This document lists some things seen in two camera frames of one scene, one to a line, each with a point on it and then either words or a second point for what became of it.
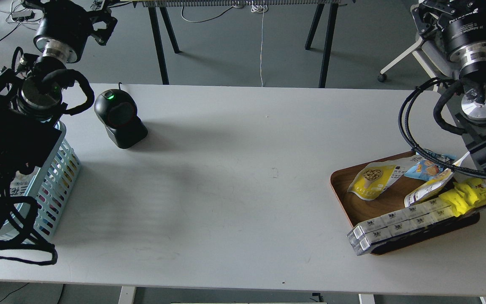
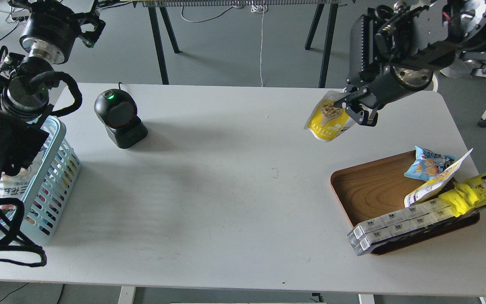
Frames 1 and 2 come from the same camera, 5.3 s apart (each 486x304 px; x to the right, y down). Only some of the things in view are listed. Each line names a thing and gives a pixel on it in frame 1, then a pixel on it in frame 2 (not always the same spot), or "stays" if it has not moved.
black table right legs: (330, 24) stays
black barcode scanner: (117, 109) stays
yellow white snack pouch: (374, 177) to (327, 122)
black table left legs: (157, 40) stays
